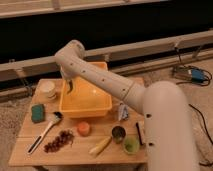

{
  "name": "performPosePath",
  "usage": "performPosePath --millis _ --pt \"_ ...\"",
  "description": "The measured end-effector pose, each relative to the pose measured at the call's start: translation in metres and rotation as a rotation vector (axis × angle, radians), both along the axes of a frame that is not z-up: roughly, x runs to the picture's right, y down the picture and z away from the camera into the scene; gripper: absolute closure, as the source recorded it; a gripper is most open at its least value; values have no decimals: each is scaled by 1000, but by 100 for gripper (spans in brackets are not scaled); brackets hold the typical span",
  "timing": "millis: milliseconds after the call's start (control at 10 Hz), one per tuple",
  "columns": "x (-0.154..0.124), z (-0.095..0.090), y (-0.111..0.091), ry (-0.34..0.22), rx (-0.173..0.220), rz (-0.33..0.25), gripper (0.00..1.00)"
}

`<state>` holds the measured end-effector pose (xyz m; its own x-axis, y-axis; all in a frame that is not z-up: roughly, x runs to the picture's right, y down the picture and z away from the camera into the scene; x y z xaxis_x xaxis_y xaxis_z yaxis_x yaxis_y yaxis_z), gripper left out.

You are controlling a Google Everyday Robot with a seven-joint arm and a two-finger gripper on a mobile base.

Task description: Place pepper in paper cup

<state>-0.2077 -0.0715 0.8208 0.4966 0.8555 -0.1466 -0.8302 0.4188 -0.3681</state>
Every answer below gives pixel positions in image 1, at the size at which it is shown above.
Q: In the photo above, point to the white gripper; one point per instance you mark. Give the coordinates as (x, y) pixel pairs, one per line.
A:
(66, 76)

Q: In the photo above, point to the green pepper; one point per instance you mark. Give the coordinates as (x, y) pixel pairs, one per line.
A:
(70, 86)

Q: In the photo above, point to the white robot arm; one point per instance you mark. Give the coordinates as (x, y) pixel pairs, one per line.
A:
(168, 127)

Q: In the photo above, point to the green cup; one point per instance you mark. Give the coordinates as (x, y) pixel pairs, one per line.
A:
(131, 145)

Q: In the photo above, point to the yellow plastic bin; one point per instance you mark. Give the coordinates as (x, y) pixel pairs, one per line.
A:
(85, 100)

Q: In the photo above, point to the green sponge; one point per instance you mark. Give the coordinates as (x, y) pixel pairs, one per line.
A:
(38, 113)

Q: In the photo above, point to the orange round fruit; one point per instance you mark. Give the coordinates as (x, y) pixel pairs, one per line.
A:
(83, 128)

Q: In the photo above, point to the bunch of red grapes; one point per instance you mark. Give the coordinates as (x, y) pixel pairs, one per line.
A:
(65, 137)

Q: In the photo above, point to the wooden table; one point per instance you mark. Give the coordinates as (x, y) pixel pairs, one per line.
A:
(76, 153)

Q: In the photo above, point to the crumpled silver wrapper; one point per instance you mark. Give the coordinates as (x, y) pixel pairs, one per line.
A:
(123, 113)

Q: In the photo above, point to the dark metal can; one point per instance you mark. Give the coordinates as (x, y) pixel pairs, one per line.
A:
(118, 134)

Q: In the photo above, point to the black marker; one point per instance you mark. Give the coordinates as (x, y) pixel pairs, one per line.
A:
(139, 133)

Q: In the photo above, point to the blue electronic box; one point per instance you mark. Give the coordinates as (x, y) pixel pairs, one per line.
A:
(189, 74)

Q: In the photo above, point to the white-handled brush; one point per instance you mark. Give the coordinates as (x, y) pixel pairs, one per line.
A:
(57, 117)

